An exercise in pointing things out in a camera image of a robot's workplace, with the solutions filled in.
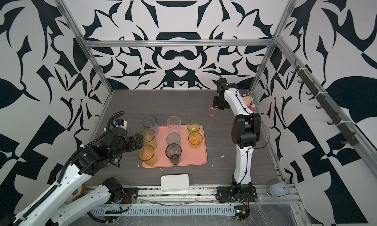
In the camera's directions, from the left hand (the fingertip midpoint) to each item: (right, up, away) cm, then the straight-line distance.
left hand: (135, 135), depth 72 cm
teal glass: (+17, -4, +12) cm, 21 cm away
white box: (+18, -24, +3) cm, 30 cm away
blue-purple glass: (+4, +5, +15) cm, 16 cm away
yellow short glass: (+30, -6, +19) cm, 36 cm away
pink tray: (+26, -15, +15) cm, 34 cm away
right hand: (+46, +15, +24) cm, 54 cm away
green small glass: (+29, +2, +22) cm, 36 cm away
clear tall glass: (+17, +3, +17) cm, 24 cm away
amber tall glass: (+4, -11, +7) cm, 14 cm away
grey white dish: (+67, -24, -3) cm, 71 cm away
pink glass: (+42, +10, +31) cm, 53 cm away
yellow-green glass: (+3, -3, +13) cm, 13 cm away
